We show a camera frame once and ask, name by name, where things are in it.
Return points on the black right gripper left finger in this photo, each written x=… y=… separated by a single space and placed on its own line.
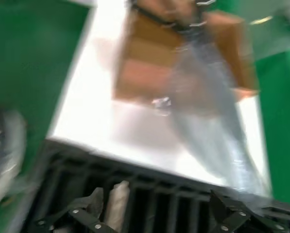
x=86 y=216

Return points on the brown open cardboard box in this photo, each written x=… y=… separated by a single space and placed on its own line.
x=147 y=60

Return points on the black slotted plastic container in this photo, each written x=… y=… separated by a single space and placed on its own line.
x=159 y=201

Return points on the clear grey antistatic bag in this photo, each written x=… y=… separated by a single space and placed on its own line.
x=208 y=109

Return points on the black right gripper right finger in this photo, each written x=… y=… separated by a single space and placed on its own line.
x=229 y=213

